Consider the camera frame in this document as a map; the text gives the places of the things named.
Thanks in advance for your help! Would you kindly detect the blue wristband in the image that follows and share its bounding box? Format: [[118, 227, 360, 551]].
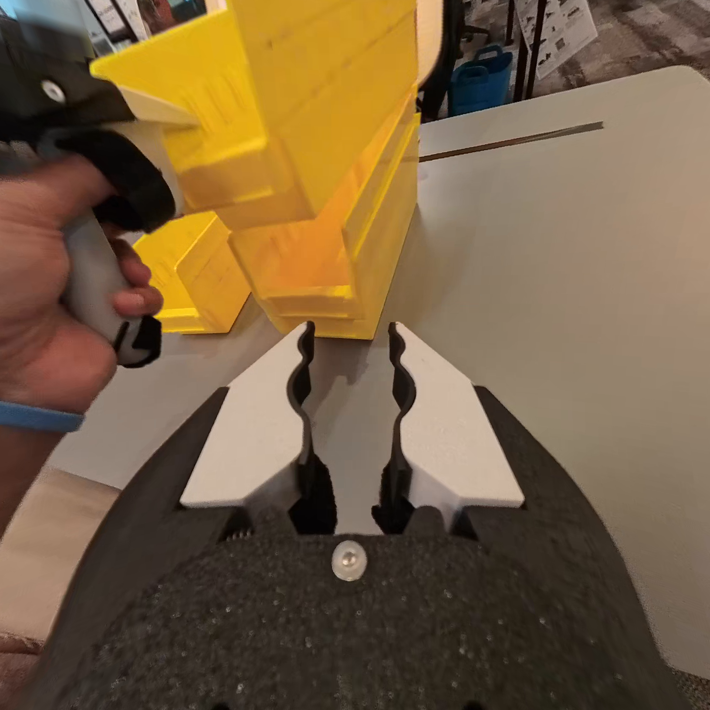
[[0, 400, 85, 435]]

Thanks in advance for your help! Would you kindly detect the grey desk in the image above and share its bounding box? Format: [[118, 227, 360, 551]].
[[47, 65, 710, 679]]

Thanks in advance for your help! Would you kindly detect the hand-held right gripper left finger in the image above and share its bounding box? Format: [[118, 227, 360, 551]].
[[180, 322, 316, 522]]

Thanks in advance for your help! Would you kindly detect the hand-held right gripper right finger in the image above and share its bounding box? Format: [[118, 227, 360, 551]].
[[385, 322, 525, 525]]

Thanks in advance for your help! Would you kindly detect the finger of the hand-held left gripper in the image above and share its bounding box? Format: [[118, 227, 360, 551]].
[[118, 88, 202, 132]]

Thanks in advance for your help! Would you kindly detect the blue container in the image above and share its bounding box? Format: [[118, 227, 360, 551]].
[[448, 44, 515, 118]]

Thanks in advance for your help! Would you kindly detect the printed paper leaflet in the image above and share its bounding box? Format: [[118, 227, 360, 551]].
[[516, 0, 600, 80]]

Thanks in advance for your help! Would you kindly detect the person's left hand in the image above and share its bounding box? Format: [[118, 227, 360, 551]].
[[0, 155, 165, 415]]

